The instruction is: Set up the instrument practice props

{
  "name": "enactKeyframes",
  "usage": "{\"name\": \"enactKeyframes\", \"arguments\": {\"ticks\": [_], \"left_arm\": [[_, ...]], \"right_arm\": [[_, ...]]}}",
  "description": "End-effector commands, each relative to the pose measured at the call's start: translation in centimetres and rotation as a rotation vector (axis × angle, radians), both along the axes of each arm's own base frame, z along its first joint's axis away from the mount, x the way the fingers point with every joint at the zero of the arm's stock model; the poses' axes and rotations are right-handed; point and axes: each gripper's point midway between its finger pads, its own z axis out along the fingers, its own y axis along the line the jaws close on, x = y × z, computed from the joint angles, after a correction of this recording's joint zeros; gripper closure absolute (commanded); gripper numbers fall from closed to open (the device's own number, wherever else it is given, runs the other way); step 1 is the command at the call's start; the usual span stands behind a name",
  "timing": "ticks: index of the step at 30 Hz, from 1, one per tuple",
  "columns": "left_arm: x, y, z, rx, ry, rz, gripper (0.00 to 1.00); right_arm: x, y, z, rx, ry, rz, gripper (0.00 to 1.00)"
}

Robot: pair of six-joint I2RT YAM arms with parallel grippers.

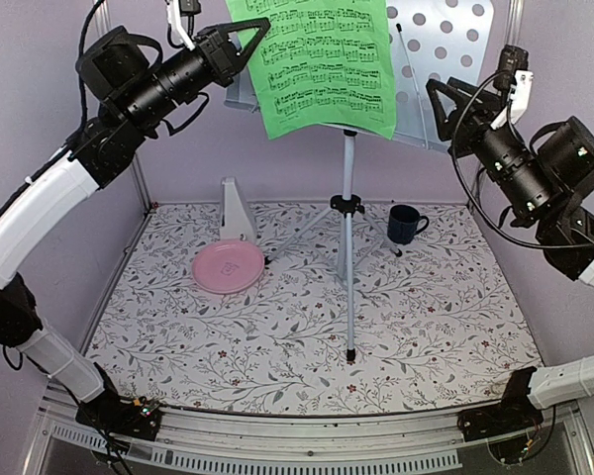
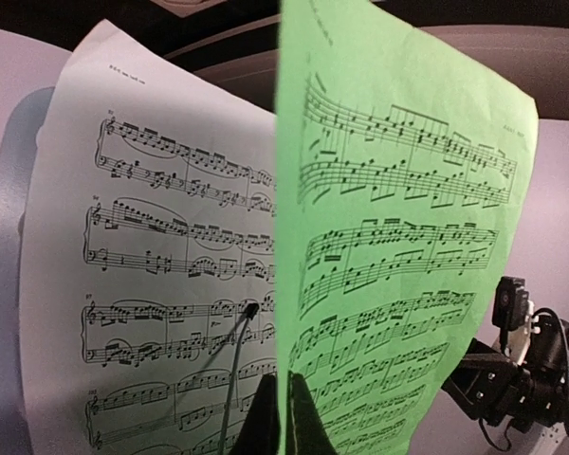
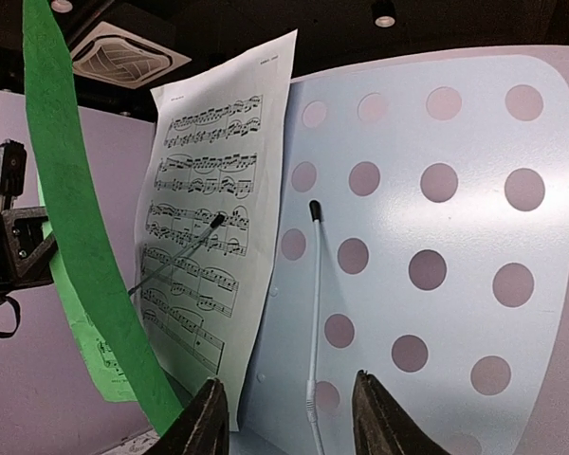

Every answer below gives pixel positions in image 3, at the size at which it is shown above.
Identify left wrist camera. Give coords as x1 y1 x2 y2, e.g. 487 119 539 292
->
0 139 28 212

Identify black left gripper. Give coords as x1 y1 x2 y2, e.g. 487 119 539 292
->
0 207 57 295

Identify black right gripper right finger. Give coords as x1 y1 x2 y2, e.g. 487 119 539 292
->
352 370 450 455

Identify ceiling air conditioner vent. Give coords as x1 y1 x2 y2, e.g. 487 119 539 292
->
70 21 192 89

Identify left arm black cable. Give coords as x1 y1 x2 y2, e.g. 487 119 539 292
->
0 293 23 338

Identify ceiling spot light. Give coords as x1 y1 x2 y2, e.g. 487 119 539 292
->
50 0 73 14
371 0 396 28

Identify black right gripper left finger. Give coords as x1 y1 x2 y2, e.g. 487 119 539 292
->
151 378 229 455

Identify white sheet music page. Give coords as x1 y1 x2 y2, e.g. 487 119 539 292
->
133 32 297 414

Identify light blue music stand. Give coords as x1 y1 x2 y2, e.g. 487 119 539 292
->
231 45 569 454

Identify green sheet music page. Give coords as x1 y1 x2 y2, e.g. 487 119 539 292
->
23 1 183 435

